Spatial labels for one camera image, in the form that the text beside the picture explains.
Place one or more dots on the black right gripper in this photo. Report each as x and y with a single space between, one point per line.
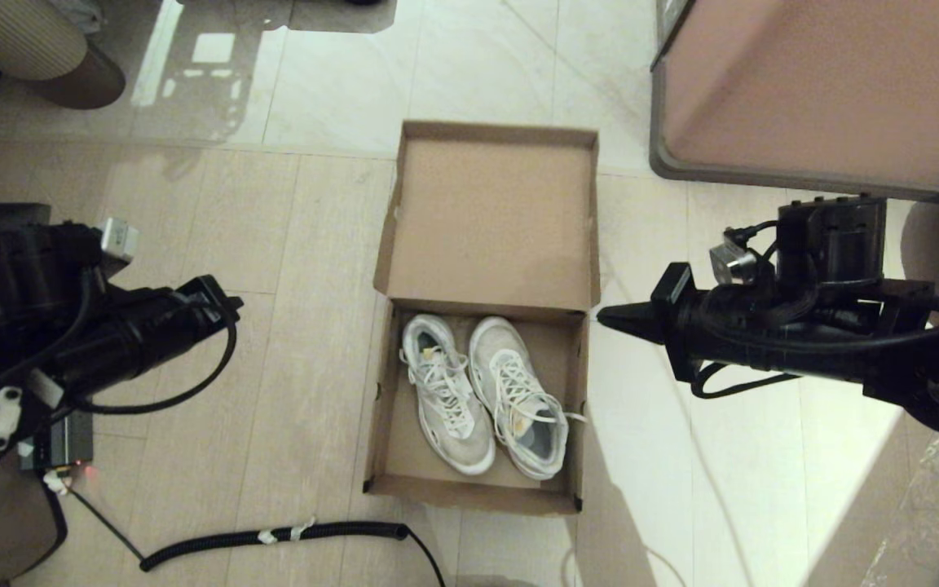
722 338

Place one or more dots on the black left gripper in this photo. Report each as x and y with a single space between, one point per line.
143 334

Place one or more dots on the white mesh lace-up sneaker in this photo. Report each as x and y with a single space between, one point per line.
453 408
518 383

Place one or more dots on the brown cardboard shoe box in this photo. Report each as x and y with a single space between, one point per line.
490 220

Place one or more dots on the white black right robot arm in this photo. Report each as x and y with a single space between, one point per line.
926 383

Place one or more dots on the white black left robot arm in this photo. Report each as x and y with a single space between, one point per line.
5 269

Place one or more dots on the grey metal power inverter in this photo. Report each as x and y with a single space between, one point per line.
70 444

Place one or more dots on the white tape wad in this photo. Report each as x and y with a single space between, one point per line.
54 483

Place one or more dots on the pink cabinet with grey rim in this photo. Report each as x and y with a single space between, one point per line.
828 81

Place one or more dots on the grey crumpled cloth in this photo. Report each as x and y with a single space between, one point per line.
78 12

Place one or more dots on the beige ribbed round pouf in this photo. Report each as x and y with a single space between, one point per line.
5 33

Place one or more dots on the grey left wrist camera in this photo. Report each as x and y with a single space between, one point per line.
119 239

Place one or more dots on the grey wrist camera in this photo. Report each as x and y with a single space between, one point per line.
732 262
119 239

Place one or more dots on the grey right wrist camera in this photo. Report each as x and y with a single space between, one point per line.
732 262

